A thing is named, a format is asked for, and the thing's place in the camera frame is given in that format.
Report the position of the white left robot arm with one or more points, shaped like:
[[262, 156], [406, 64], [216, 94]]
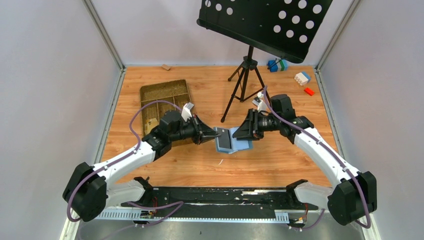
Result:
[[92, 188]]

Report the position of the white blue toy block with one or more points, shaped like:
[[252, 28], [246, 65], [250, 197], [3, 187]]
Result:
[[302, 78]]

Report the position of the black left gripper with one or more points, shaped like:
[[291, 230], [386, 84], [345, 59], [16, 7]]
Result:
[[199, 129]]

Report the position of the gold credit card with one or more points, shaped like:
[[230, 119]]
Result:
[[149, 125]]

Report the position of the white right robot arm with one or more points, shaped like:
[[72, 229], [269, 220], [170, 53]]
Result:
[[352, 196]]

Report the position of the red toy block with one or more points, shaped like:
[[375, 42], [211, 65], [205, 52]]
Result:
[[309, 91]]

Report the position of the blue leather card holder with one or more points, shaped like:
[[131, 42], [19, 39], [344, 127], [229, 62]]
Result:
[[236, 145]]

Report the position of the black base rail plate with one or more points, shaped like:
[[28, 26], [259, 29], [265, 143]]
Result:
[[221, 202]]

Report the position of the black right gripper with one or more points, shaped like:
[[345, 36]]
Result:
[[250, 124]]

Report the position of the blue green toy block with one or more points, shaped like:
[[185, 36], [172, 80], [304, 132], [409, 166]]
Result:
[[277, 65]]

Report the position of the black card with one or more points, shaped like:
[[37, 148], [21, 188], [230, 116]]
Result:
[[225, 139]]

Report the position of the small wooden block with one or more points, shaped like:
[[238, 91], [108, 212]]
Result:
[[166, 67]]

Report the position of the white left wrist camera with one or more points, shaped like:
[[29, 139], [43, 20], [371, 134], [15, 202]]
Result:
[[186, 112]]

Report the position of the woven compartment tray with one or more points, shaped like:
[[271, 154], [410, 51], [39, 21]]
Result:
[[161, 97]]

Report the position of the black music stand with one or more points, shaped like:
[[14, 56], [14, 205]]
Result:
[[282, 28]]

